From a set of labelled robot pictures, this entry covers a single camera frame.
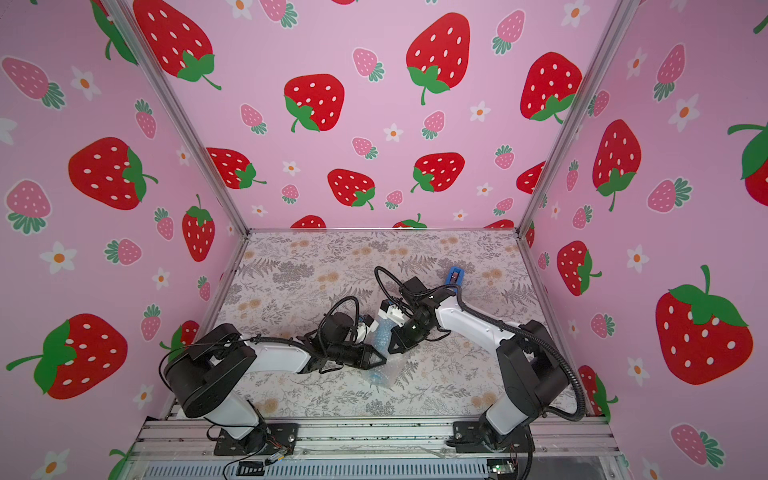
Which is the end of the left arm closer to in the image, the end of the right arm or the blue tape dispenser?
the end of the right arm

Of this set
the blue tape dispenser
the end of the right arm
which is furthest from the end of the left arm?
the blue tape dispenser

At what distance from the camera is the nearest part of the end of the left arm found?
0.69m
